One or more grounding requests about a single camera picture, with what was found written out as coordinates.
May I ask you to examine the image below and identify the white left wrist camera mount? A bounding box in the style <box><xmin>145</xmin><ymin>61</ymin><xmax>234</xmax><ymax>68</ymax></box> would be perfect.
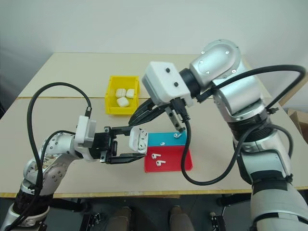
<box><xmin>74</xmin><ymin>115</ymin><xmax>102</xmax><ymax>162</ymax></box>

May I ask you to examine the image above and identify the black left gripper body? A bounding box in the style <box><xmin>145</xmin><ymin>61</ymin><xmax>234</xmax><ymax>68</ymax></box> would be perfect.
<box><xmin>89</xmin><ymin>126</ymin><xmax>118</xmax><ymax>166</ymax></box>

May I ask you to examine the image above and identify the brown rounded shape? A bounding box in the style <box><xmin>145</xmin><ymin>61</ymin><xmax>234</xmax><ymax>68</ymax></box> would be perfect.
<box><xmin>168</xmin><ymin>205</ymin><xmax>191</xmax><ymax>231</ymax></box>
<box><xmin>109</xmin><ymin>206</ymin><xmax>132</xmax><ymax>231</ymax></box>

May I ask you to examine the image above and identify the red plastic tray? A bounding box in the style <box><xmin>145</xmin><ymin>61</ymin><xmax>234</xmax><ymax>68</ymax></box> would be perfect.
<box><xmin>143</xmin><ymin>145</ymin><xmax>194</xmax><ymax>173</ymax></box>

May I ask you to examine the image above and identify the yellow plastic bin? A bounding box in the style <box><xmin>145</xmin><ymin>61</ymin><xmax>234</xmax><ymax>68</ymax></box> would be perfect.
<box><xmin>104</xmin><ymin>75</ymin><xmax>141</xmax><ymax>116</ymax></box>

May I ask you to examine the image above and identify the brown cardboard box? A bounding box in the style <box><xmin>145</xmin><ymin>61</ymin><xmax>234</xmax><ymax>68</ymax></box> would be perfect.
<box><xmin>287</xmin><ymin>107</ymin><xmax>308</xmax><ymax>135</ymax></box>

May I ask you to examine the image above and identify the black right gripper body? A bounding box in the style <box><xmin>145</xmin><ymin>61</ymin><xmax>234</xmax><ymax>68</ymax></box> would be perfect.
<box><xmin>155</xmin><ymin>102</ymin><xmax>184</xmax><ymax>133</ymax></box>

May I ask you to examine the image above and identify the black table frame bar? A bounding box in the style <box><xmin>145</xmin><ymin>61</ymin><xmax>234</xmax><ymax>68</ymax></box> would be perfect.
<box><xmin>49</xmin><ymin>197</ymin><xmax>91</xmax><ymax>213</ymax></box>
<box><xmin>218</xmin><ymin>193</ymin><xmax>252</xmax><ymax>207</ymax></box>

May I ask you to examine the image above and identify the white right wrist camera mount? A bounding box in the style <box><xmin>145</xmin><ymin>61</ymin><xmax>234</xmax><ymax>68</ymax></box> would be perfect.
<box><xmin>141</xmin><ymin>62</ymin><xmax>194</xmax><ymax>108</ymax></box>

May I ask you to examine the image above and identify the small black bracket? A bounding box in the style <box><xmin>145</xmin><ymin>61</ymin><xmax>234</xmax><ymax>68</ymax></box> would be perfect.
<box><xmin>208</xmin><ymin>211</ymin><xmax>227</xmax><ymax>231</ymax></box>
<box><xmin>84</xmin><ymin>211</ymin><xmax>106</xmax><ymax>231</ymax></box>

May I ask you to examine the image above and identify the blue plastic tray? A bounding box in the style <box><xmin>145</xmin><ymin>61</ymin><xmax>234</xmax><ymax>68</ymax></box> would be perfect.
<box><xmin>147</xmin><ymin>131</ymin><xmax>187</xmax><ymax>148</ymax></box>

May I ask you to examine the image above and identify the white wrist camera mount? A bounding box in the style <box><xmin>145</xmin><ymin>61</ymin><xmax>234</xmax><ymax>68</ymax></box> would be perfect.
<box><xmin>141</xmin><ymin>62</ymin><xmax>194</xmax><ymax>108</ymax></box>
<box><xmin>74</xmin><ymin>115</ymin><xmax>102</xmax><ymax>162</ymax></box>

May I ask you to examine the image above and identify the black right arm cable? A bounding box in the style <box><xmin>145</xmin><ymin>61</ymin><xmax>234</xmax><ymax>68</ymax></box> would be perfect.
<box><xmin>172</xmin><ymin>97</ymin><xmax>294</xmax><ymax>186</ymax></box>
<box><xmin>195</xmin><ymin>64</ymin><xmax>308</xmax><ymax>115</ymax></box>

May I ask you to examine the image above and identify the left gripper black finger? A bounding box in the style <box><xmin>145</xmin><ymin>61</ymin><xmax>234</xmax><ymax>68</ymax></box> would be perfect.
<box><xmin>110</xmin><ymin>126</ymin><xmax>132</xmax><ymax>138</ymax></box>
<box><xmin>105</xmin><ymin>152</ymin><xmax>147</xmax><ymax>165</ymax></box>

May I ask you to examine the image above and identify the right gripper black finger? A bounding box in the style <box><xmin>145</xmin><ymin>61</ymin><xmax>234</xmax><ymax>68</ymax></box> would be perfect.
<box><xmin>128</xmin><ymin>98</ymin><xmax>156</xmax><ymax>127</ymax></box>
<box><xmin>134</xmin><ymin>106</ymin><xmax>165</xmax><ymax>126</ymax></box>

